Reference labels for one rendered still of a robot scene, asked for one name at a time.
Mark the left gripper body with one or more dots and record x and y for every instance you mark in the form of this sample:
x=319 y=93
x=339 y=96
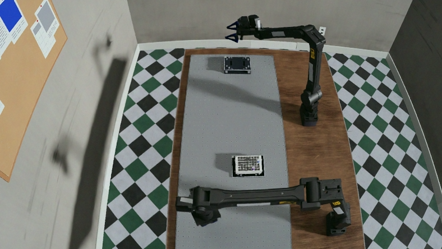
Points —
x=203 y=220

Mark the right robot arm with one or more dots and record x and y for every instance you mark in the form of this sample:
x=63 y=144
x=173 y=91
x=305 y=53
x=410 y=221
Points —
x=308 y=33

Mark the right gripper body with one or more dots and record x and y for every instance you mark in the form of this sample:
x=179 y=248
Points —
x=238 y=32

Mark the white grid rack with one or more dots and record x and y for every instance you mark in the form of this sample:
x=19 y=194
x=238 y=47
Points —
x=245 y=164

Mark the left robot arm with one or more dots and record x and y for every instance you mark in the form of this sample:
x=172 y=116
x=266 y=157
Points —
x=204 y=200

